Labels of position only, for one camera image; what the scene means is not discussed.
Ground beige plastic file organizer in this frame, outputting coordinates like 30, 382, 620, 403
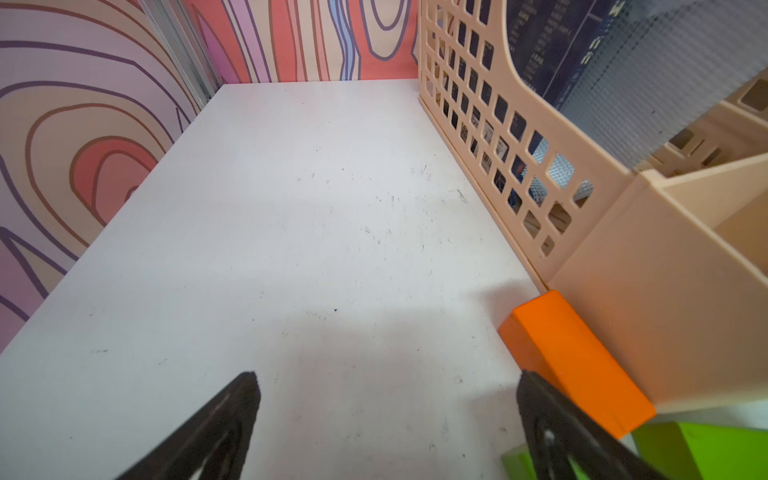
418, 1, 767, 412

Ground orange block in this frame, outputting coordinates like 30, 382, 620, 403
498, 290, 656, 439

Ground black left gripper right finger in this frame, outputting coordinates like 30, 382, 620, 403
516, 370, 664, 479

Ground green block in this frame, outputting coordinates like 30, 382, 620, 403
632, 422, 767, 479
501, 444, 537, 480

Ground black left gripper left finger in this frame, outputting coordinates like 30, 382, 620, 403
120, 371, 261, 479

